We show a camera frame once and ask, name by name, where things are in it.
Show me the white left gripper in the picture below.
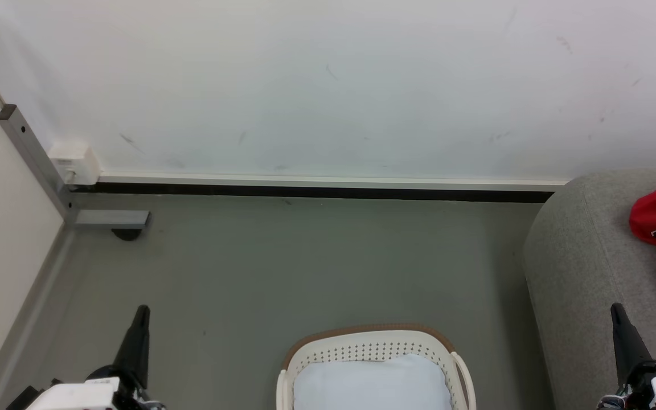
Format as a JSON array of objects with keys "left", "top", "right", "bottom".
[{"left": 25, "top": 305, "right": 165, "bottom": 410}]

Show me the white perforated laundry basket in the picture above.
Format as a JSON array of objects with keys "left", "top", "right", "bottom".
[{"left": 275, "top": 323, "right": 477, "bottom": 410}]

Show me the grey fabric sofa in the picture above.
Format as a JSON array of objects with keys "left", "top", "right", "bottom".
[{"left": 523, "top": 169, "right": 656, "bottom": 410}]

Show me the light blue cloth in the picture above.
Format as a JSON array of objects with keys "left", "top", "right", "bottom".
[{"left": 293, "top": 353, "right": 454, "bottom": 410}]

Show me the white wall socket box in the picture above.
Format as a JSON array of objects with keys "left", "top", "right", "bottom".
[{"left": 47, "top": 142, "right": 101, "bottom": 186}]

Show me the grey metal frame post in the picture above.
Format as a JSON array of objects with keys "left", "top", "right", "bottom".
[{"left": 0, "top": 104, "right": 151, "bottom": 230}]

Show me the white wall base trim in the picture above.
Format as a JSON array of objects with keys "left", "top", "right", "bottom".
[{"left": 96, "top": 173, "right": 569, "bottom": 192}]

